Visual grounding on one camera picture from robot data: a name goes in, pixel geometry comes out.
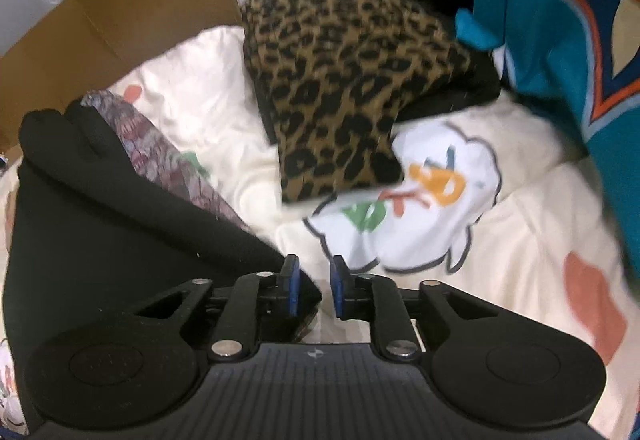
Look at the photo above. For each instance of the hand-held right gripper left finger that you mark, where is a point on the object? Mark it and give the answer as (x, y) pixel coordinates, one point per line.
(294, 289)

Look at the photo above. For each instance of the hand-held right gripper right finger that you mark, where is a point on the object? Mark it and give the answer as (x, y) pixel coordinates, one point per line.
(339, 291)

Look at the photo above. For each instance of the black pants with floral print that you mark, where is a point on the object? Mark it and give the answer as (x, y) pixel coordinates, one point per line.
(100, 220)

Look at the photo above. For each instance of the white printed blanket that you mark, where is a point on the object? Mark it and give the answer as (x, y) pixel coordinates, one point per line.
(525, 230)

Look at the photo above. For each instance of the leopard print garment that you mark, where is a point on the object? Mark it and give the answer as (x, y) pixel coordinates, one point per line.
(340, 69)

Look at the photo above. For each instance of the black folded garment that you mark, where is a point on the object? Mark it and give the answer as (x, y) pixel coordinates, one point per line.
(460, 89)

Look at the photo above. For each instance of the teal printed garment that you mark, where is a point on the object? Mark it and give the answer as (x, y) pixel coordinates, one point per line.
(550, 69)

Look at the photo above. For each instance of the flattened cardboard box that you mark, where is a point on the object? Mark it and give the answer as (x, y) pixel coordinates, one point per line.
(125, 19)

